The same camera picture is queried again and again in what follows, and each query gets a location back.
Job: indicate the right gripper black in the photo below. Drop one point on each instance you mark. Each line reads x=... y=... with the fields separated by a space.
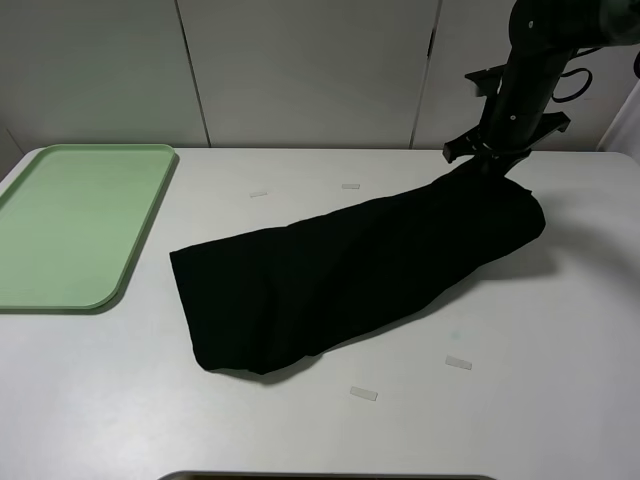
x=497 y=147

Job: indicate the black short sleeve shirt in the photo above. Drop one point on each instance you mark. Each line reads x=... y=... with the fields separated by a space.
x=263 y=300

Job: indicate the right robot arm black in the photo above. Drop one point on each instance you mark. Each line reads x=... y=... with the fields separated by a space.
x=544 y=36

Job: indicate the light green plastic tray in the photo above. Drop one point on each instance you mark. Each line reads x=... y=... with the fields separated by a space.
x=73 y=223

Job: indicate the tape marker near right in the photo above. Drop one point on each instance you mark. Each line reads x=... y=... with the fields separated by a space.
x=458 y=363

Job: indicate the tape marker near middle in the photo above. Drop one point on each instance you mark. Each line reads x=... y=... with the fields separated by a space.
x=364 y=393

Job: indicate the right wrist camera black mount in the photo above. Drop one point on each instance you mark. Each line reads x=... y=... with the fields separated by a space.
x=487 y=81

